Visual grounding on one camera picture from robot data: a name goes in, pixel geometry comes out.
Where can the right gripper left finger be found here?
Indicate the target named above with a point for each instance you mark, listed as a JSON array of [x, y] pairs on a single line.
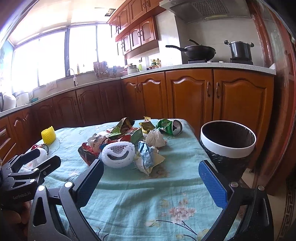
[[56, 212]]

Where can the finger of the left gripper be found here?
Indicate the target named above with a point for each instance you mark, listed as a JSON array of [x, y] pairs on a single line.
[[44, 169], [17, 162]]

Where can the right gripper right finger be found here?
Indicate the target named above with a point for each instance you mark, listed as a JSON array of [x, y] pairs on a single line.
[[257, 222]]

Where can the red snack wrapper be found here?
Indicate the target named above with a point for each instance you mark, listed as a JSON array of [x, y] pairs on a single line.
[[90, 150]]

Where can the white foam fruit net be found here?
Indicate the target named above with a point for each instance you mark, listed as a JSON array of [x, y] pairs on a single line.
[[118, 154]]

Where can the green brown snack bag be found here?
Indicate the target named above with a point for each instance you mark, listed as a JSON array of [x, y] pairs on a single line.
[[125, 131]]

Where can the blue silver snack wrapper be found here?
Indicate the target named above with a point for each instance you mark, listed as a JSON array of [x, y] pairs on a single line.
[[147, 158]]

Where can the crushed green drink can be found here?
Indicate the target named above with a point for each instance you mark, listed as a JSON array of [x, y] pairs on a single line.
[[170, 127]]

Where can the white tissue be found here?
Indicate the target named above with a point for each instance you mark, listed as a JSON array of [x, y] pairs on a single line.
[[155, 138]]

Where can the red white milk carton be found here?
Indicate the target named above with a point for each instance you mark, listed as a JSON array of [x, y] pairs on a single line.
[[44, 151]]

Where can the white rim trash bin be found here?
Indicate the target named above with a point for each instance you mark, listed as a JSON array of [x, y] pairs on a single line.
[[228, 138]]

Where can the person's left hand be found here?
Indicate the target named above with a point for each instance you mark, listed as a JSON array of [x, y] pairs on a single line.
[[14, 221]]

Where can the yellow foam fruit net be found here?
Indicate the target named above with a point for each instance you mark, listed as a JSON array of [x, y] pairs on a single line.
[[48, 135]]

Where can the chrome sink faucet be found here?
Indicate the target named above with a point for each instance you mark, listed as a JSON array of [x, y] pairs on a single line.
[[71, 72]]

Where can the olive gold small wrapper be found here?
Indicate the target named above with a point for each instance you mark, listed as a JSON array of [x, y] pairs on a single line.
[[147, 125]]

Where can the knife block with utensils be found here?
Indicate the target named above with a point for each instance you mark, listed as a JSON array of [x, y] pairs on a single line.
[[101, 69]]

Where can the wooden lower cabinets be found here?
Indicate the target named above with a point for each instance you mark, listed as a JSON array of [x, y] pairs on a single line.
[[197, 95]]

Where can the wooden cabinets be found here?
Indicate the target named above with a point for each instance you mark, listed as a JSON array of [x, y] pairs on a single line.
[[134, 28], [197, 95]]

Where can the white rice cooker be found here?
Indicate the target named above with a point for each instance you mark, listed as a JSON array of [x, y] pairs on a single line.
[[131, 69]]

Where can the condiment bottles group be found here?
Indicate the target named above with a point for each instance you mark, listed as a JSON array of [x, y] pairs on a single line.
[[156, 63]]

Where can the black stock pot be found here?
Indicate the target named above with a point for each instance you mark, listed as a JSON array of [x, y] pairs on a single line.
[[240, 50]]

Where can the black wok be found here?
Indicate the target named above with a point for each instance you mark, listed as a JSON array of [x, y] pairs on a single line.
[[196, 51]]

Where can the wooden upper cabinets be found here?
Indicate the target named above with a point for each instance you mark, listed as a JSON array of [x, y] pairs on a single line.
[[134, 28]]

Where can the range hood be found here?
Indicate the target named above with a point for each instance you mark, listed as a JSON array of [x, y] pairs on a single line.
[[202, 10]]

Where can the wooden door frame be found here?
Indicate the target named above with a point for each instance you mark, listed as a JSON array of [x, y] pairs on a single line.
[[277, 159]]

